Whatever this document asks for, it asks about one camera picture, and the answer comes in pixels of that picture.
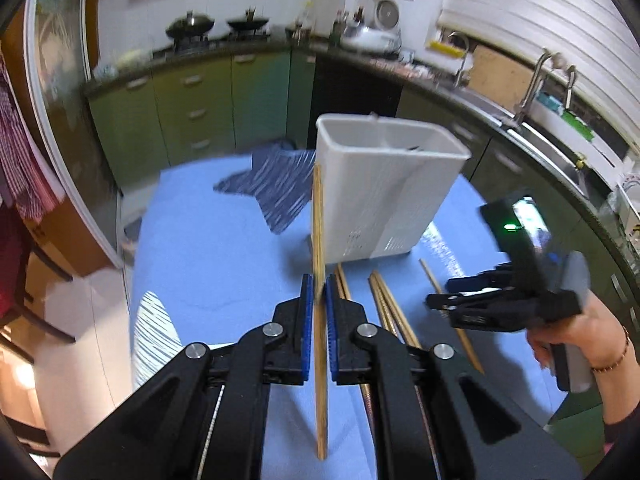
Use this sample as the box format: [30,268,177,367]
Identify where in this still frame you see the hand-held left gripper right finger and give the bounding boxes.
[325,272,586,480]

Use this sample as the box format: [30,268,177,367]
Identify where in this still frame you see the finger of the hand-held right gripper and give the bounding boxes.
[425,287,541,333]
[444,269,517,296]

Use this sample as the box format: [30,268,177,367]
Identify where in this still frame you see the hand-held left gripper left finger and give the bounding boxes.
[52,272,316,480]

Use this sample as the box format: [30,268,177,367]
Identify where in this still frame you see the wooden chopstick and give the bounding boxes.
[335,262,353,302]
[368,271,401,339]
[374,270,423,349]
[419,259,485,375]
[311,164,329,461]

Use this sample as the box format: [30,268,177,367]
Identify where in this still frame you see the white plastic utensil holder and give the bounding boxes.
[316,112,472,263]

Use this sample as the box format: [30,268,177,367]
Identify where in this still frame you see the person's right forearm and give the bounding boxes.
[592,355,640,450]

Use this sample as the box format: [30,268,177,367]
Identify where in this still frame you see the person's right hand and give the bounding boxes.
[527,299,630,377]

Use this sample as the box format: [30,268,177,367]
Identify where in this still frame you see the dark stone countertop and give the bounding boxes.
[82,35,640,286]

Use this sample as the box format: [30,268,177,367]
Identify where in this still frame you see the steel kitchen sink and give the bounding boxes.
[500,119,592,197]

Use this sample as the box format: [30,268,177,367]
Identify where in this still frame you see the blue tablecloth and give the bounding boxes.
[129,152,572,480]

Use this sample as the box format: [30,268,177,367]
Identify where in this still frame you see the blue striped cloth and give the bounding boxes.
[213,142,317,235]

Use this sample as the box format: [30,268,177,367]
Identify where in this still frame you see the tall steel faucet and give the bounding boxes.
[512,50,579,129]

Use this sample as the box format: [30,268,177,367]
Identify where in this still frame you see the wooden cutting board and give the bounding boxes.
[467,45,542,111]

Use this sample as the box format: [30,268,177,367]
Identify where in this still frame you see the small steel faucet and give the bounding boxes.
[446,31,474,89]

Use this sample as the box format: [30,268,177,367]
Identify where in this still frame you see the black under-counter appliance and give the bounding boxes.
[312,55,404,149]

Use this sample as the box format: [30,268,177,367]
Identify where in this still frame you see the yellow sponge holder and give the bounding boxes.
[429,40,464,59]

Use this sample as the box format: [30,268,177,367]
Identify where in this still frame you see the pink counter cloth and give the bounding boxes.
[372,57,436,79]

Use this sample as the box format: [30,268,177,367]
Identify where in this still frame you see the white window blinds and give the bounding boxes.
[435,0,640,147]

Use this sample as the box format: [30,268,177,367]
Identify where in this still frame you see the green base cabinets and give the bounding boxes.
[85,46,640,453]

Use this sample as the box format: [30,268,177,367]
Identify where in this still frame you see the white rice cooker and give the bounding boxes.
[341,0,404,54]

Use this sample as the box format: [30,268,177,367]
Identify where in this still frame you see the dark sauce bottles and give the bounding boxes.
[329,7,367,46]

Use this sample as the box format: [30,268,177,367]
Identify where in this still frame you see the dark wooden chair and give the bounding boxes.
[0,205,77,361]

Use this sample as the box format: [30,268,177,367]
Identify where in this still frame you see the gas stove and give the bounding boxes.
[151,34,275,57]

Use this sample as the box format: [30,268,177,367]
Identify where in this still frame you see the black open wok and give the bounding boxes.
[226,6,271,34]

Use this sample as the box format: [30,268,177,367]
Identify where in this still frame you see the black wok with lid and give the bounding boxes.
[166,10,216,41]

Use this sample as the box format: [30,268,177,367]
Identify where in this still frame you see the red checked apron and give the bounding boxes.
[0,55,66,222]

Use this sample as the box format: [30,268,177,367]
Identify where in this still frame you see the decorated sliding glass door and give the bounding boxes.
[22,0,126,272]

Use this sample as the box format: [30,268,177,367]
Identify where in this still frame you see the thin bracelet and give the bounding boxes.
[590,326,631,373]

